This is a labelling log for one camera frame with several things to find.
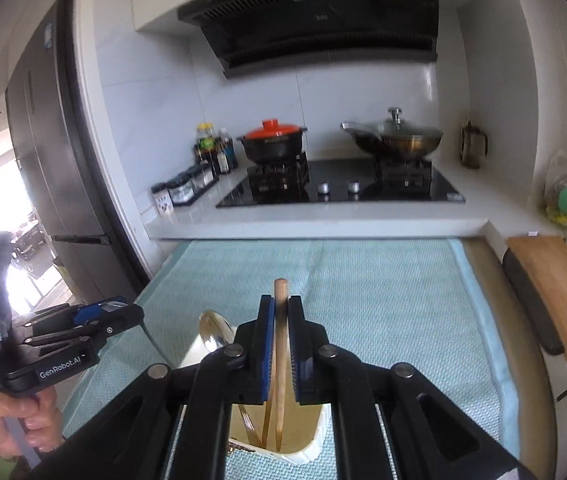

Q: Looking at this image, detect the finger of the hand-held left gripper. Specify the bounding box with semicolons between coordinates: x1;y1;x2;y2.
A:
19;304;145;361
13;300;129;331

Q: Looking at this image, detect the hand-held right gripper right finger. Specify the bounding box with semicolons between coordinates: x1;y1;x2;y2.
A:
287;296;539;480

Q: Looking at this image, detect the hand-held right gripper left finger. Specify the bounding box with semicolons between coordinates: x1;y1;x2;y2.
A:
26;294;278;480

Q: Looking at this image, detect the light wooden chopstick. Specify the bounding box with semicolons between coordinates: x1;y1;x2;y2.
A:
274;278;289;453

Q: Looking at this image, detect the cream ribbed utensil holder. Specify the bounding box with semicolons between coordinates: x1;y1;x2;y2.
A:
178;332;333;466

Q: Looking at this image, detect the wooden dining table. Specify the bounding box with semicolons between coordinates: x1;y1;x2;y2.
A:
10;217;54;281

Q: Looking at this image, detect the metal spoon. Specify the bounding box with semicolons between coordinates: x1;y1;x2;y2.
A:
198;310;235;357

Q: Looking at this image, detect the teal woven mat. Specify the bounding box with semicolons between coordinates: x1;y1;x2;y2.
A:
60;239;521;480

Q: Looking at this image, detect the spice jar black lid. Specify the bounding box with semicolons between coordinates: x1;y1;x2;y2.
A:
199;162;219;190
166;175;193;207
186;169;206;198
151;182;175;217

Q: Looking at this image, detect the grey refrigerator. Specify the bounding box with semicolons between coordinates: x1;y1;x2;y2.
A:
4;0;149;306

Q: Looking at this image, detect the black spice rack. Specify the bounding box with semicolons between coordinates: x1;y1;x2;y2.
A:
167;179;221;208

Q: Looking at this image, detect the black glass gas cooktop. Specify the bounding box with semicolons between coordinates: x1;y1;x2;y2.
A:
214;156;465;209

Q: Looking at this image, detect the black burner grate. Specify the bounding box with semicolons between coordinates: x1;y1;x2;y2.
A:
374;157;434;191
246;152;311;194

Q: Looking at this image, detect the oil bottle yellow cap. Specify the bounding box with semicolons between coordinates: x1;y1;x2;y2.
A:
194;122;220;171

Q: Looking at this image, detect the dark soy sauce bottle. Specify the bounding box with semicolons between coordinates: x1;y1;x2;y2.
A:
218;129;238;171

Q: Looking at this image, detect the black clay pot red lid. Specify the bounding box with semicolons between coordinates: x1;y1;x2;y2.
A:
236;118;309;164

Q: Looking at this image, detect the wok with glass lid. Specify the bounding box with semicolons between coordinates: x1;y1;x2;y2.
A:
340;107;444;158

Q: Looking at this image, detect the wooden cutting board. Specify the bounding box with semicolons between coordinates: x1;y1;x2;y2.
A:
506;235;567;363

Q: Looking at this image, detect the glass french press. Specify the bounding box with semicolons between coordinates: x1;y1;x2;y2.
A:
460;120;488;169

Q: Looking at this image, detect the black range hood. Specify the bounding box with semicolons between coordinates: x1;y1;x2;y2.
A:
177;0;454;80

